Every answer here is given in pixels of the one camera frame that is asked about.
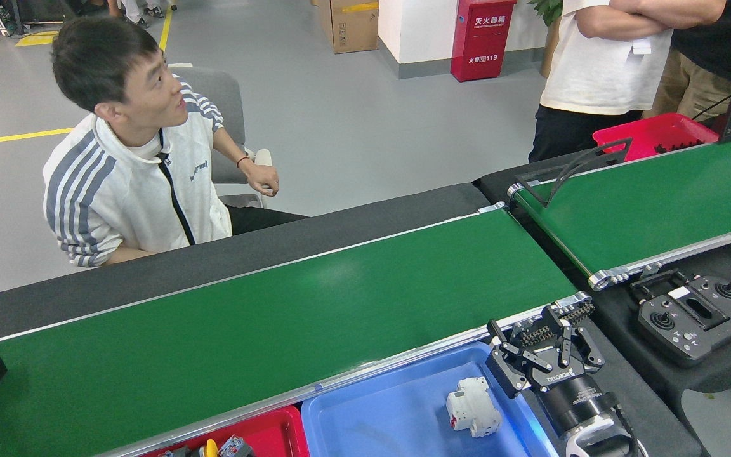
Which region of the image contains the green potted plant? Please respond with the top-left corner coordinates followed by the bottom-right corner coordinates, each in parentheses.
top-left (527, 0), bottom-right (563, 79)

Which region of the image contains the green conveyor belt with guide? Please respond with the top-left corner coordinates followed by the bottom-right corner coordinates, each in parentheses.
top-left (508, 130), bottom-right (731, 291)

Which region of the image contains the blue plastic tray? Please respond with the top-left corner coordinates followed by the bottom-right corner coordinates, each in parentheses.
top-left (301, 341), bottom-right (560, 457)

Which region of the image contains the long green conveyor belt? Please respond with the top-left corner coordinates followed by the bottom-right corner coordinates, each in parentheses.
top-left (0, 202), bottom-right (595, 457)

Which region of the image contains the person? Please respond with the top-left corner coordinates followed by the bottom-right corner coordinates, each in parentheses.
top-left (642, 0), bottom-right (731, 121)
top-left (107, 0), bottom-right (177, 29)
top-left (529, 0), bottom-right (728, 164)
top-left (42, 16), bottom-right (309, 268)

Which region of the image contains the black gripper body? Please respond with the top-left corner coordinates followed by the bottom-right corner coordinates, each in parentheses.
top-left (529, 366), bottom-right (621, 437)

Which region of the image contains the yellow mushroom push button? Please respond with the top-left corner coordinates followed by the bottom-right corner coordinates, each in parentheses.
top-left (202, 435), bottom-right (253, 457)

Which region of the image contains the red plastic bin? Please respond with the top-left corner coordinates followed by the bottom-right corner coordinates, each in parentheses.
top-left (593, 113), bottom-right (720, 162)

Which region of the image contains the grey office chair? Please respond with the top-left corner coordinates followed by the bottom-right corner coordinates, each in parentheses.
top-left (166, 62), bottom-right (274, 209)

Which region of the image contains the red plastic tray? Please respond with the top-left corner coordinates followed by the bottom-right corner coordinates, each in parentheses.
top-left (140, 405), bottom-right (311, 457)

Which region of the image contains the black triangular guide bracket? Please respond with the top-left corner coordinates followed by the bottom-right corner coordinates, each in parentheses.
top-left (518, 138), bottom-right (633, 207)

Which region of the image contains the black remote controller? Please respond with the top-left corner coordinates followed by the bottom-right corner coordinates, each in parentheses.
top-left (629, 270), bottom-right (731, 368)

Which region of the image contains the black drive chain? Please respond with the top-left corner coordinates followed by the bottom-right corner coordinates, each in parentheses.
top-left (518, 301), bottom-right (596, 348)

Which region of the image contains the red fire extinguisher box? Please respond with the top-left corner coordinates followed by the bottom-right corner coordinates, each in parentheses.
top-left (450, 0), bottom-right (518, 83)

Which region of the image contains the person's left hand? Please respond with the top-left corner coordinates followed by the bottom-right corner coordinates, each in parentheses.
top-left (245, 162), bottom-right (279, 197)

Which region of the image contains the white circuit breaker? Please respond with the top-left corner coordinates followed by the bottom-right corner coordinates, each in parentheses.
top-left (447, 378), bottom-right (503, 439)

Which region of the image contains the brown cardboard box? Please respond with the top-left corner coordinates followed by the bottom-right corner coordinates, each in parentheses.
top-left (319, 0), bottom-right (380, 54)

